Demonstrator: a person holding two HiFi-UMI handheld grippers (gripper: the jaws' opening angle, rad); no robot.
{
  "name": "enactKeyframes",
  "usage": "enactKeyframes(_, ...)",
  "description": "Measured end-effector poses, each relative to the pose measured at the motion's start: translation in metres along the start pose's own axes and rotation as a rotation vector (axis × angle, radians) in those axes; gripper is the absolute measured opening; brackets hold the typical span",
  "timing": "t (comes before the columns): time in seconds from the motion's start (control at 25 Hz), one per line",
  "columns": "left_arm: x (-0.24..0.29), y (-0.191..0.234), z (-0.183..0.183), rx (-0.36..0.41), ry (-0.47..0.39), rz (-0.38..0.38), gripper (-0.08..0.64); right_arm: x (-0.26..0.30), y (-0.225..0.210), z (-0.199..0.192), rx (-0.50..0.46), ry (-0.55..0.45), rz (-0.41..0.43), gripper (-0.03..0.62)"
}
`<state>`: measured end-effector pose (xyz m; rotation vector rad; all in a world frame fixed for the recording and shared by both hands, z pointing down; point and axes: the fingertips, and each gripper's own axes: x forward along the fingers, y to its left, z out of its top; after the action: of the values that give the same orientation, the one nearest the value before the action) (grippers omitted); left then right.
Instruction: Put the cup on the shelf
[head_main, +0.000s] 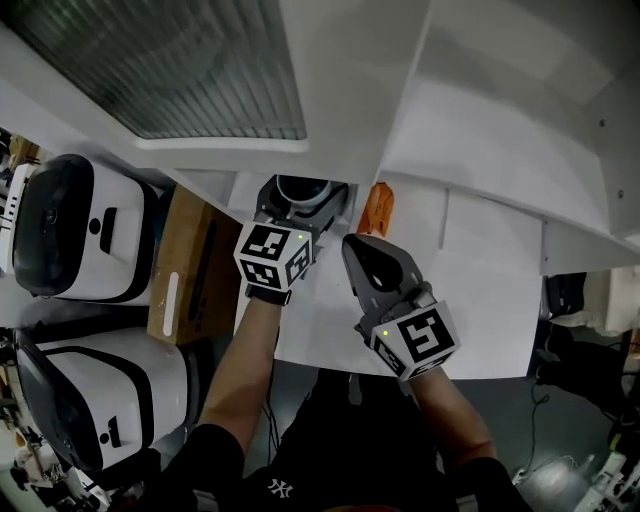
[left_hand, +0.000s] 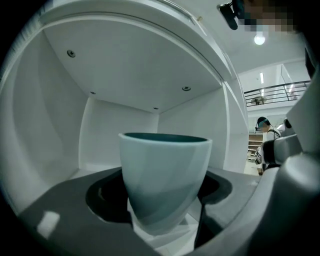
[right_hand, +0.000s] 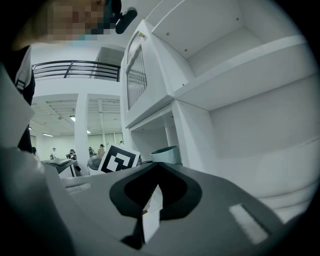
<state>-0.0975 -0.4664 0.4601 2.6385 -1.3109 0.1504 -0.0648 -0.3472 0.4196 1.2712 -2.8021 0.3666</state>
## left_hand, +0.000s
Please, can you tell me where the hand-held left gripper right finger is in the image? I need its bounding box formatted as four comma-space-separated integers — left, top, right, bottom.
194, 167, 261, 251

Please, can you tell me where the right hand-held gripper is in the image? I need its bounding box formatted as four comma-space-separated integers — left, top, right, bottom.
262, 81, 320, 166

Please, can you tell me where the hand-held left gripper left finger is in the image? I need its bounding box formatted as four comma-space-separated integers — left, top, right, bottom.
17, 167, 161, 256

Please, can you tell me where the pale blue cup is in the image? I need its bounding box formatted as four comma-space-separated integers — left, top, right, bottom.
117, 132, 214, 236

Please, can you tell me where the wooden shelf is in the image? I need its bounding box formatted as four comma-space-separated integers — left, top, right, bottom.
247, 131, 265, 174

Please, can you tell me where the black metal railing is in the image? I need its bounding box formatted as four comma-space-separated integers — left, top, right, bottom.
243, 80, 312, 108

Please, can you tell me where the white shelf unit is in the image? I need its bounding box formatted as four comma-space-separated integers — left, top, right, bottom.
0, 0, 251, 256

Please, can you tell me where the round ceiling lamp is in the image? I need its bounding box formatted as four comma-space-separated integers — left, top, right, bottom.
253, 33, 267, 47

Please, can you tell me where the person's face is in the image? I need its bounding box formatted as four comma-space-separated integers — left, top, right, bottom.
238, 0, 302, 34

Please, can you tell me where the black head-worn camera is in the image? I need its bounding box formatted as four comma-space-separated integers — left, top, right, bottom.
216, 0, 241, 31

